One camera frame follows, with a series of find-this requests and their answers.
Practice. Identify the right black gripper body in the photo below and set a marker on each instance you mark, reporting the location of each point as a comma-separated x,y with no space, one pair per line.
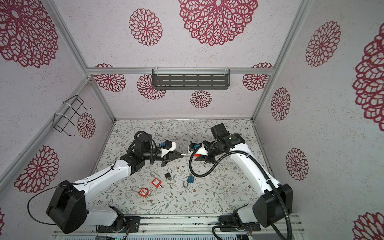
210,158

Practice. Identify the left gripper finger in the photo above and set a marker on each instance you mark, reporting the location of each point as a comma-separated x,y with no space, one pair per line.
177,153
177,157

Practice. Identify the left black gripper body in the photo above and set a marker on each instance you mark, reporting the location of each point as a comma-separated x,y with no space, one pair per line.
165,159

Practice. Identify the blue padlock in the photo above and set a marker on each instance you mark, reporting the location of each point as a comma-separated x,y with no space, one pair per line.
189,180

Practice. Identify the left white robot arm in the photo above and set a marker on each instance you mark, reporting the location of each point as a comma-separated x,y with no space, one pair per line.
69,207

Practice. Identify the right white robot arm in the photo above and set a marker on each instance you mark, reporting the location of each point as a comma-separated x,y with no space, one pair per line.
274,200

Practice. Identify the black padlock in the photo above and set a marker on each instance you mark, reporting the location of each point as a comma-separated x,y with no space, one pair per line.
168,174

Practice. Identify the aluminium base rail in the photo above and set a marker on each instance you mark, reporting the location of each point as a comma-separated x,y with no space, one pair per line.
171,227

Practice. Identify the grey slotted wall shelf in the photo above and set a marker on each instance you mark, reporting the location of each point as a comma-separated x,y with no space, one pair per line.
191,79

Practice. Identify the black wire wall basket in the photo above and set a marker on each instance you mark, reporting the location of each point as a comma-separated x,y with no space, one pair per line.
74,104

